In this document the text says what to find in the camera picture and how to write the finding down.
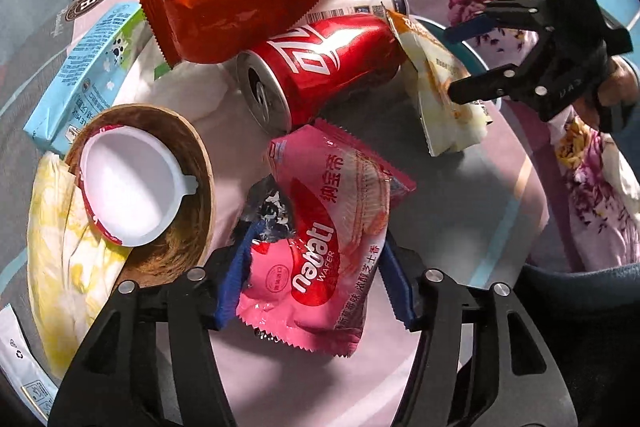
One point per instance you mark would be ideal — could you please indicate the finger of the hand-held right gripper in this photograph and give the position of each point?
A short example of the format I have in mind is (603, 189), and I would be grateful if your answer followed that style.
(510, 14)
(480, 84)

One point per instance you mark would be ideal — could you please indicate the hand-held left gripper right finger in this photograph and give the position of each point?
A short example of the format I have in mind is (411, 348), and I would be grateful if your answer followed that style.
(400, 292)

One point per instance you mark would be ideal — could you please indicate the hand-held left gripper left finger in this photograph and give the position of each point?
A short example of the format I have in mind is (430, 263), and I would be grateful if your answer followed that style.
(232, 279)

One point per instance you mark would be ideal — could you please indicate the yellow white snack packet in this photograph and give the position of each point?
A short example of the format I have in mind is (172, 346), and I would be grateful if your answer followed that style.
(440, 107)

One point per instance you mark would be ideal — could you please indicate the wooden bowl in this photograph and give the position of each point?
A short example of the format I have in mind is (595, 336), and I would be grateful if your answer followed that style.
(192, 217)

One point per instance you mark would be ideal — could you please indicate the pink wafer wrapper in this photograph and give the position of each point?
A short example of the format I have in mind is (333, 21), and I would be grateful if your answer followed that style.
(320, 267)

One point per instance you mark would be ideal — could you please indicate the white plastic egg-shaped cup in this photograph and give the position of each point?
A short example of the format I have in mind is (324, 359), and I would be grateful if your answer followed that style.
(130, 182)

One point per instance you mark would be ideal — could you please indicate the red soda can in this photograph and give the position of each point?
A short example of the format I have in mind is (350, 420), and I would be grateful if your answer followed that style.
(320, 62)

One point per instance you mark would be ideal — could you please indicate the yellow paper napkin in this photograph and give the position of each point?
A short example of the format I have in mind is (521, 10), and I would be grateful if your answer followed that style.
(65, 267)

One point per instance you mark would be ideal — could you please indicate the light blue carton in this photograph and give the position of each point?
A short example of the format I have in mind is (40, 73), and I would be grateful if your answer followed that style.
(85, 72)

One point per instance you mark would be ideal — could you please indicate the red snack wrapper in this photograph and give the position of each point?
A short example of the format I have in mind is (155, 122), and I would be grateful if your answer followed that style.
(225, 17)

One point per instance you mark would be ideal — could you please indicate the person's right hand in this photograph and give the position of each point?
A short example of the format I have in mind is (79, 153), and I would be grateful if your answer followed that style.
(622, 82)

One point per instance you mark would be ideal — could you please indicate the teal round container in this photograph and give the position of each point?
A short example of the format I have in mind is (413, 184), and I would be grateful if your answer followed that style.
(467, 52)

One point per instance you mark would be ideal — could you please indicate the plaid tablecloth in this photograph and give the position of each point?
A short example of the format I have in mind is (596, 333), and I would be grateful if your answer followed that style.
(475, 207)

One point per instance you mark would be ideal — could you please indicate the person's dark clothing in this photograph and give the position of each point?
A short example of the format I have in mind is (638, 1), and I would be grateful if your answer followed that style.
(590, 332)

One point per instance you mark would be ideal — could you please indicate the white plastic packet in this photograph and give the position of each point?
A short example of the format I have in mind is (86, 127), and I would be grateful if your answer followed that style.
(20, 357)

